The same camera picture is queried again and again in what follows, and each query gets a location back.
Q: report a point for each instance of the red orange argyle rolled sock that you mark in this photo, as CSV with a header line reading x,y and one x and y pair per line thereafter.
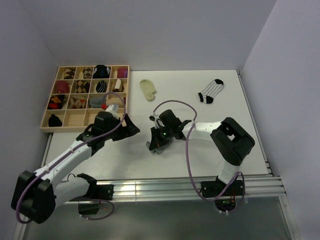
x,y
56,102

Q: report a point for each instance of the maroon rolled sock right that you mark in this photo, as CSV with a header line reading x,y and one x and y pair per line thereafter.
x,y
122,72

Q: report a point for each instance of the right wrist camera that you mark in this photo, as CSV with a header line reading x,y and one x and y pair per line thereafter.
x,y
154,117

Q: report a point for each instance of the black white striped rolled sock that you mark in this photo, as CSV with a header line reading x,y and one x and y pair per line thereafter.
x,y
101,86

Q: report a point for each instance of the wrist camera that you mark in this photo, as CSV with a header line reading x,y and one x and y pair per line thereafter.
x,y
112,108
154,117

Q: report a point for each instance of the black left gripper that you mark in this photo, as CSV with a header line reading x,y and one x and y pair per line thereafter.
x,y
128,130

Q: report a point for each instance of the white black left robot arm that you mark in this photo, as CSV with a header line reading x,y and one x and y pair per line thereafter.
x,y
37,194

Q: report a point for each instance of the wooden compartment sock box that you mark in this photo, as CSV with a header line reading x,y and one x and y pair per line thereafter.
x,y
75,120

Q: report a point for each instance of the brown argyle rolled sock corner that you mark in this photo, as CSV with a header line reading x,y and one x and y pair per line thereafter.
x,y
69,73

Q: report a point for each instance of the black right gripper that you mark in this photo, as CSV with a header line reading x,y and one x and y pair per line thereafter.
x,y
156,142

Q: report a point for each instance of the beige grey argyle rolled sock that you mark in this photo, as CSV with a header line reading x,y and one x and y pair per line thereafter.
x,y
87,72

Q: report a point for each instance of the cream brown rolled sock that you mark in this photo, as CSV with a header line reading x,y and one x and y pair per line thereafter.
x,y
118,86

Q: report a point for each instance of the brown yellow argyle rolled sock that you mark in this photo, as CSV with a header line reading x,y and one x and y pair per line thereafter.
x,y
82,87

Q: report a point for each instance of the beige orange argyle rolled sock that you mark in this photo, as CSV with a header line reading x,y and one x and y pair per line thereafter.
x,y
77,102

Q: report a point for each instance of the white black striped ankle sock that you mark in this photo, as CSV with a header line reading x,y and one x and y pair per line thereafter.
x,y
207,95

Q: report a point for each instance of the cream ankle sock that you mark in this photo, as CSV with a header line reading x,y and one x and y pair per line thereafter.
x,y
148,89

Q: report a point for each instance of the black sock with white stripes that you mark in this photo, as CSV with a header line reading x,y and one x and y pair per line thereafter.
x,y
54,121

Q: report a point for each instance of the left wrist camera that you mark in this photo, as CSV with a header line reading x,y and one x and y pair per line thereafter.
x,y
112,108

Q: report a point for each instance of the black blue rolled sock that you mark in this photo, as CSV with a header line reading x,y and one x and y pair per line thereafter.
x,y
101,72

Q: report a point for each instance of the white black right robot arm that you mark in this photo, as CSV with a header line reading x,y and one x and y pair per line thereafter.
x,y
230,139

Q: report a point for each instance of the grey ankle sock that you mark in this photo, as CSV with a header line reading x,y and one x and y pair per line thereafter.
x,y
158,150

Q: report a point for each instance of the maroon rolled sock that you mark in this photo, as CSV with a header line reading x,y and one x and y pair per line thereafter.
x,y
62,87
122,72

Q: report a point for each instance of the maroon rolled sock left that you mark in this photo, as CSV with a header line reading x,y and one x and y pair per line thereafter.
x,y
62,87

